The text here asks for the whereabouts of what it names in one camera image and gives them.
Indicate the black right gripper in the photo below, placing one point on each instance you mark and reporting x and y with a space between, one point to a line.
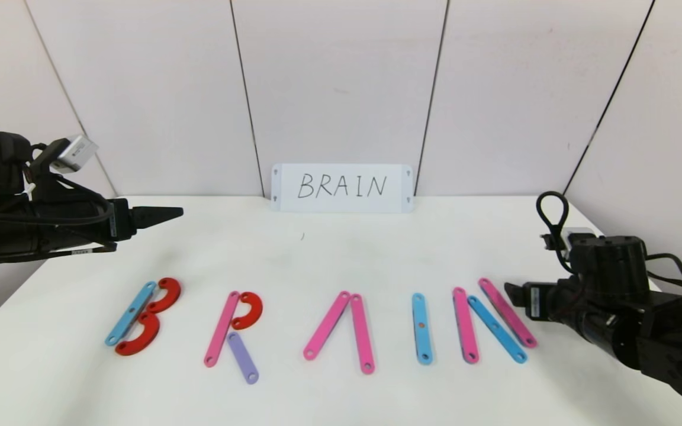
534 301

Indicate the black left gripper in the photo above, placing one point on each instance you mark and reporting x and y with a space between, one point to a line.
118 220

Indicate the short pink plastic bar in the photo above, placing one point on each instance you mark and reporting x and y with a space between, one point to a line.
508 312

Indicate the short blue plastic bar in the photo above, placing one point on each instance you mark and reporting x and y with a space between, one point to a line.
496 328

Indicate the long pink plastic bar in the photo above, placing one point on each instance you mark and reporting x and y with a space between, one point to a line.
221 328
362 334
326 325
465 325

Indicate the small red curved piece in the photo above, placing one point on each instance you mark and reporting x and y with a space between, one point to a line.
253 313

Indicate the short purple plastic bar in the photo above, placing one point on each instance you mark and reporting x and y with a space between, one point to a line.
243 358

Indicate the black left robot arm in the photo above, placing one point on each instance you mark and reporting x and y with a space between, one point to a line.
21 225

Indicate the white BRAIN word card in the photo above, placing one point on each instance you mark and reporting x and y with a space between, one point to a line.
341 204

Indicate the large red curved piece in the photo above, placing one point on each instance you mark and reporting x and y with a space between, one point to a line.
172 292
150 337

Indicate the long blue bar orange dot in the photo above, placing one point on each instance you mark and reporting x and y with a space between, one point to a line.
421 340

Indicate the long blue plastic bar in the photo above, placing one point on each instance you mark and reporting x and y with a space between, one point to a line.
128 319

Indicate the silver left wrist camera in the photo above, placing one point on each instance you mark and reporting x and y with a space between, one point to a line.
74 154

